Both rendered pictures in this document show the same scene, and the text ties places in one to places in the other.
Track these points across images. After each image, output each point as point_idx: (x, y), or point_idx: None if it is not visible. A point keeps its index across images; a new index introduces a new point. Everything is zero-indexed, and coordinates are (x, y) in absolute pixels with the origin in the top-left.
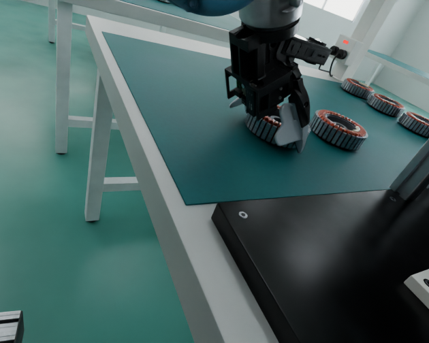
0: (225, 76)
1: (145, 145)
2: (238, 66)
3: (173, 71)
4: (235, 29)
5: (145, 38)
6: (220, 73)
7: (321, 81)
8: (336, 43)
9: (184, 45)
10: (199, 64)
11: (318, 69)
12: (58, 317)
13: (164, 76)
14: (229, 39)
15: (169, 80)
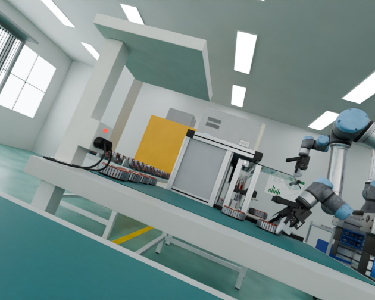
0: (303, 224)
1: (319, 250)
2: (302, 218)
3: (312, 253)
4: (311, 211)
5: (347, 276)
6: (274, 239)
7: (133, 187)
8: (97, 133)
9: (299, 257)
10: (290, 246)
11: (56, 165)
12: None
13: (318, 254)
14: (311, 213)
15: (314, 252)
